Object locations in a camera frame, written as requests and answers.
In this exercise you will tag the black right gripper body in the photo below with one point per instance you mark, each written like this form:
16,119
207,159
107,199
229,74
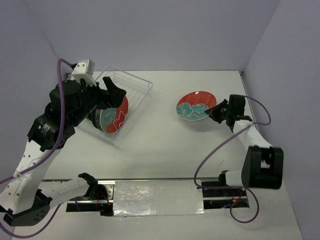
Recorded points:
230,111

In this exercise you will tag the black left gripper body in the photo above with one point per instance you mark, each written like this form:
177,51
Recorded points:
93,98

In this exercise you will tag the blue white floral plate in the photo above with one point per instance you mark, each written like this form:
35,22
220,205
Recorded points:
95,119

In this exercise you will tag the red teal floral plate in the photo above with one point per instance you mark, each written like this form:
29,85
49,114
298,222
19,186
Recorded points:
193,106

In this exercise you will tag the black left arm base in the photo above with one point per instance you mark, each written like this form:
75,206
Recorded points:
101,203

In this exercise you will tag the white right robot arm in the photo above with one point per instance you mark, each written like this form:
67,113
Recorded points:
263,163

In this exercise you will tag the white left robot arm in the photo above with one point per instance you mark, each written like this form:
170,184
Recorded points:
23,202

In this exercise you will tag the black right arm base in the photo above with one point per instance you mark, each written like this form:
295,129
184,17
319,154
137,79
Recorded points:
215,197

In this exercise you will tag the silver foil sheet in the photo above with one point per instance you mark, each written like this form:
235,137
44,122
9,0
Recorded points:
157,198

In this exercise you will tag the clear wire dish rack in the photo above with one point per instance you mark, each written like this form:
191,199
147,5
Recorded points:
138,93

